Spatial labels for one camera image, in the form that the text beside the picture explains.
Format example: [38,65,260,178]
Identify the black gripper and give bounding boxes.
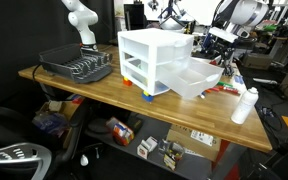
[216,38,236,57]

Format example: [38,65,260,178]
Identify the flat cardboard box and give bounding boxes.
[242,52,273,71]

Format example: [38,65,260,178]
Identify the brown cardboard box with label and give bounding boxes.
[166,123,222,163]

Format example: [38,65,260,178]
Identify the small white and red box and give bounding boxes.
[136,135,159,160]

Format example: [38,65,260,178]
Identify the colourful product box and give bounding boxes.
[105,116,136,147]

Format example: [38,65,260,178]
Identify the open cardboard box of clutter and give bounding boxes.
[33,94,85,149]

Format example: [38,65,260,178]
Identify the blue tape pieces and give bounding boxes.
[233,74,245,85]

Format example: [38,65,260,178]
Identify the translucent white pulled-out drawer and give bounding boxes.
[157,57,225,100]

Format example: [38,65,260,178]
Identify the green marker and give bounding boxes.
[217,81,234,88]

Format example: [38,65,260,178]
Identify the red and white marker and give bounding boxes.
[221,86,240,95]

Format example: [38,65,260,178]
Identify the pink marker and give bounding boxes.
[205,87,221,94]

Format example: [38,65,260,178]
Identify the white spray bottle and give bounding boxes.
[230,86,260,125]

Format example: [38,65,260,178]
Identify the white plastic drawer cabinet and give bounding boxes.
[117,27,195,97]

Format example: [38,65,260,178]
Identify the blue and yellow toy block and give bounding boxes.
[141,90,155,103]

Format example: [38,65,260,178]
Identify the black computer monitor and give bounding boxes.
[123,3,148,31]

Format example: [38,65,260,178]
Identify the orange toy block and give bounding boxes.
[122,76,134,87]

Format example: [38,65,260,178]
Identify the grey lower table shelf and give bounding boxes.
[83,112,248,180]

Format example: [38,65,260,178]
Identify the red table leg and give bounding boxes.
[212,139,242,180]

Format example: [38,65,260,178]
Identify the clear container of small items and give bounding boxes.
[157,139,186,172]

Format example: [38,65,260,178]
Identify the dark grey dish rack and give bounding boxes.
[38,43,114,84]

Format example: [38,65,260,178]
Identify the small white floor object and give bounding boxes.
[79,153,90,167]

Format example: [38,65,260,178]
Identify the blue plastic bag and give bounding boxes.
[33,112,68,136]

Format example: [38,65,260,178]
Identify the black and grey office chair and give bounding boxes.
[0,103,89,180]

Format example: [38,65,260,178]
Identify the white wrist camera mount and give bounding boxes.
[208,27,238,43]

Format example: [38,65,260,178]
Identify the blue frame stand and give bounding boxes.
[201,31,238,77]

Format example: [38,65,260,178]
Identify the black floor cables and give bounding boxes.
[257,105,284,141]

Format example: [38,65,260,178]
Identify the black power cable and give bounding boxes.
[31,63,44,83]

